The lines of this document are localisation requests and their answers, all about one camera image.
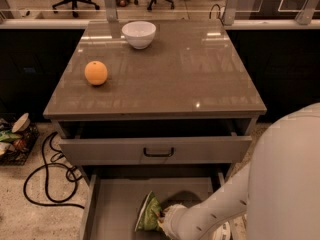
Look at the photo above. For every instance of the white ceramic bowl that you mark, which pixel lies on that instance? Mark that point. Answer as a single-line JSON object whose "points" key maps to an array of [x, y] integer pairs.
{"points": [[139, 34]]}

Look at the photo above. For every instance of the grey drawer cabinet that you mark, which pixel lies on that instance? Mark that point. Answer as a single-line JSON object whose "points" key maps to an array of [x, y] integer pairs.
{"points": [[189, 82]]}

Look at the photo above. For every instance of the orange fruit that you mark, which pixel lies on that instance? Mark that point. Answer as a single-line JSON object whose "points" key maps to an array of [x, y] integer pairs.
{"points": [[96, 73]]}

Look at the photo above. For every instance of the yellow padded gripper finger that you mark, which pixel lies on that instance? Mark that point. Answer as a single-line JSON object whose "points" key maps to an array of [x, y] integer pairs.
{"points": [[165, 221]]}

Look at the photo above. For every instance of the green jalapeno chip bag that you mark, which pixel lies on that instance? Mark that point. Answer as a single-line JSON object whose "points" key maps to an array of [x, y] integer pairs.
{"points": [[149, 214]]}

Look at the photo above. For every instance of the green bag in basket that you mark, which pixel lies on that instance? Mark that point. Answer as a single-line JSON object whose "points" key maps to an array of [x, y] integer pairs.
{"points": [[8, 136]]}

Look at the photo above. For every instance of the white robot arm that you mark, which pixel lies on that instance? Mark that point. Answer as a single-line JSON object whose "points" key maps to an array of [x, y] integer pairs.
{"points": [[279, 190]]}

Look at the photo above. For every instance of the grey metal post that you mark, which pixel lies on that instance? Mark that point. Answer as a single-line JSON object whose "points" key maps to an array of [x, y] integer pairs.
{"points": [[304, 17], [111, 10], [229, 12]]}

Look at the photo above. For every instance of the white bowl in basket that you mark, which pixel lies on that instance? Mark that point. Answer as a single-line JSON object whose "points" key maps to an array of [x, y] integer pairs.
{"points": [[21, 124]]}

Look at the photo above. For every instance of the grey metal post far right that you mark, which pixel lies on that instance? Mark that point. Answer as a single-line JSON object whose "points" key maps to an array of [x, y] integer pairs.
{"points": [[304, 17]]}

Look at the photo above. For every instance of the grey metal post left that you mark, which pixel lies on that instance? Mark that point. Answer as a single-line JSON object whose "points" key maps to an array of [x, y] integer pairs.
{"points": [[111, 10]]}

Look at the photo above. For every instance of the open middle drawer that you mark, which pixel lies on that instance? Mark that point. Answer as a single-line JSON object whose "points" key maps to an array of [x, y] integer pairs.
{"points": [[114, 201]]}

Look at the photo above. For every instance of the top drawer with handle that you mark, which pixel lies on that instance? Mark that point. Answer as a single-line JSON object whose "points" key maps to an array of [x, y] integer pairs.
{"points": [[156, 151]]}

